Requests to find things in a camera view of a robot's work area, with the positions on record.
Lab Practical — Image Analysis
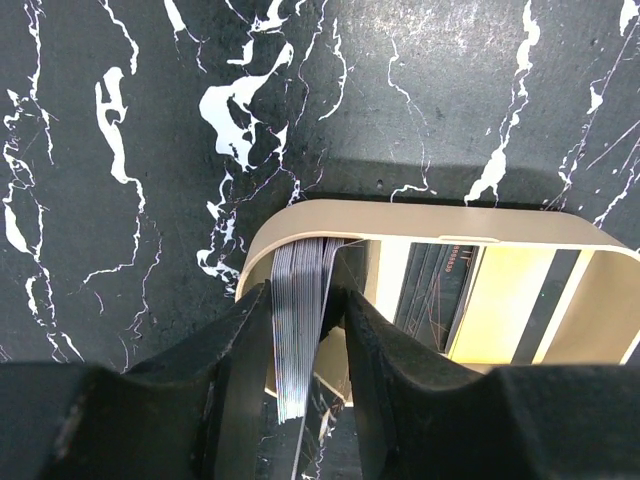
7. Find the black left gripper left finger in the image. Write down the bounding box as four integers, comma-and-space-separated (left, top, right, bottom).
1, 283, 271, 479

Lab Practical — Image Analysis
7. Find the beige oval plastic tray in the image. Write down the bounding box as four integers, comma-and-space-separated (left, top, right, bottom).
238, 199, 639, 373

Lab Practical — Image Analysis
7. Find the stack of credit cards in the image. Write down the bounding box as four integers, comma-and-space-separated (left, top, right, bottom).
270, 237, 344, 424

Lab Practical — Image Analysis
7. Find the black card in tray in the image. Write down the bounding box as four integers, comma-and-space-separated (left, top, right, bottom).
393, 243, 480, 354

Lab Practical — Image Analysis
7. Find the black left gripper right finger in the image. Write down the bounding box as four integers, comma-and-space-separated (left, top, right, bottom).
344, 292, 639, 479

